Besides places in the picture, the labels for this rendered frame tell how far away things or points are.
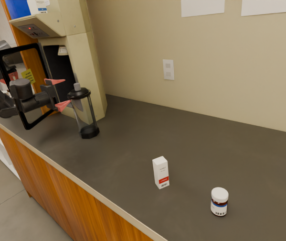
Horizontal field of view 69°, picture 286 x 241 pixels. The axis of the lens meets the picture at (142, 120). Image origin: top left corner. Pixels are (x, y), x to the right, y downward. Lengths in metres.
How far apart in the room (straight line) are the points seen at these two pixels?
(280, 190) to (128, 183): 0.47
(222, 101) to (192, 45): 0.32
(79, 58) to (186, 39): 0.55
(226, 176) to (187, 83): 0.60
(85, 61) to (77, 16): 0.21
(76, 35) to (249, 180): 0.96
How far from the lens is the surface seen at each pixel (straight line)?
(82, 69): 1.15
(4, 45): 1.29
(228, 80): 1.09
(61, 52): 1.23
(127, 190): 0.74
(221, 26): 1.07
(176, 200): 0.69
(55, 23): 1.09
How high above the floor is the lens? 1.45
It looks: 26 degrees down
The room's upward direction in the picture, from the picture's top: 8 degrees counter-clockwise
